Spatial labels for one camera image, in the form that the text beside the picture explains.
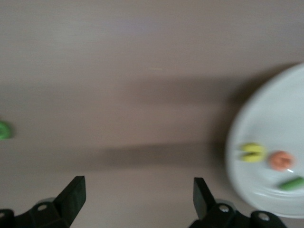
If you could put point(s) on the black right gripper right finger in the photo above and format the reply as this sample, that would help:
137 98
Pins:
204 204

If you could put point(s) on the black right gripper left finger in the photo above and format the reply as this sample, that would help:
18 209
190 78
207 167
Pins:
69 202

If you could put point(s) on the yellow letter n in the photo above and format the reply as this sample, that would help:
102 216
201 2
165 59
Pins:
253 152

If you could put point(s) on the orange letter e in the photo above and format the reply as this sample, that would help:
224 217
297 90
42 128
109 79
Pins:
281 161

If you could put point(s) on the green letter l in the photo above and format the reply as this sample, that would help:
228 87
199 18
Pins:
291 184

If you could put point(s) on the green letter b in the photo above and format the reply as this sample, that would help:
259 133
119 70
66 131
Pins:
4 130

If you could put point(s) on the beige round plate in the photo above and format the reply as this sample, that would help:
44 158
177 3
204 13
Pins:
280 114

